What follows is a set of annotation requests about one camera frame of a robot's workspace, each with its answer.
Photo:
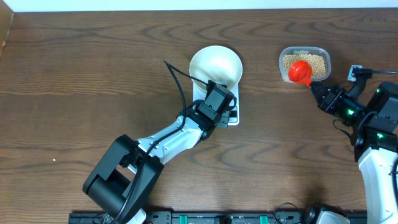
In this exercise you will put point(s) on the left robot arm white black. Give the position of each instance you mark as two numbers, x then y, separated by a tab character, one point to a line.
125	176

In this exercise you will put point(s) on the cardboard box edge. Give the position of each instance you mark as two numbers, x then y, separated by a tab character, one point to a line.
6	18

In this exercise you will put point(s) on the red plastic measuring scoop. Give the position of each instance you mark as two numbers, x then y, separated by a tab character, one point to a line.
300	73

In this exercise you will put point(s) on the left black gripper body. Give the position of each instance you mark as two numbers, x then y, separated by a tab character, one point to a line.
224	119

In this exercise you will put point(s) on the clear plastic container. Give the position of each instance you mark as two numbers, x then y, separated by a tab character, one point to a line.
305	50

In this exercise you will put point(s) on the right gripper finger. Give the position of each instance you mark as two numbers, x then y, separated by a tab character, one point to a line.
318	87
318	96

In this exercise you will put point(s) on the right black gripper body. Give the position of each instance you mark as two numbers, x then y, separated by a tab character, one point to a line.
348	109

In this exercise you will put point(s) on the white digital kitchen scale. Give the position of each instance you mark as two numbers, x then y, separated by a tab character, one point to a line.
234	116

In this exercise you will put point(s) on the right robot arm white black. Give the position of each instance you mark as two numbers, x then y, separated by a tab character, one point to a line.
373	140

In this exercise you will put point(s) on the white bowl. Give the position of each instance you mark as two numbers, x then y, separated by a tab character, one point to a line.
218	64

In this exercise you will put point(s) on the soybeans pile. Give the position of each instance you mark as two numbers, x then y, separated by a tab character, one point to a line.
316	62

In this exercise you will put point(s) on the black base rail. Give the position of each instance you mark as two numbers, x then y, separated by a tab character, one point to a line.
284	213

